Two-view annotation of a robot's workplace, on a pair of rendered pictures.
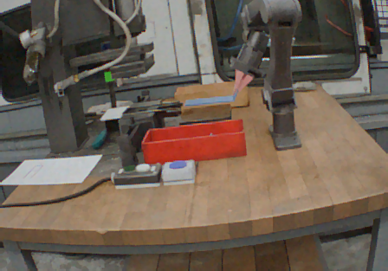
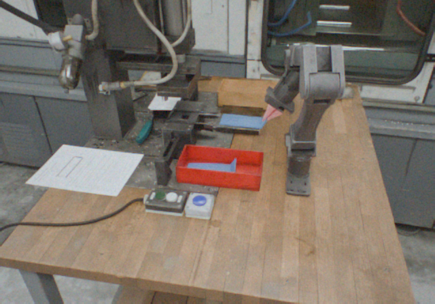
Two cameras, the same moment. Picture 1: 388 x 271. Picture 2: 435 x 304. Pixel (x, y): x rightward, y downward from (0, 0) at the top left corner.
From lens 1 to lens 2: 0.42 m
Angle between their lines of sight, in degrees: 19
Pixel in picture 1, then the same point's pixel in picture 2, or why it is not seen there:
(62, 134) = (107, 125)
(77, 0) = (119, 3)
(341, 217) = not seen: outside the picture
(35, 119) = not seen: hidden behind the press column
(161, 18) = not seen: outside the picture
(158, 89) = (209, 63)
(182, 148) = (208, 176)
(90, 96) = not seen: hidden behind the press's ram
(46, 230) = (66, 268)
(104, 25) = (151, 40)
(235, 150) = (249, 186)
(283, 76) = (307, 134)
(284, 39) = (316, 111)
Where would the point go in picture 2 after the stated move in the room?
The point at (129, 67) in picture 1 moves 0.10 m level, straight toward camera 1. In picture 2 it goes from (174, 90) to (172, 106)
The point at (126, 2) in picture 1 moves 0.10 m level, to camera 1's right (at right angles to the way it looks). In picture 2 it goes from (175, 18) to (209, 18)
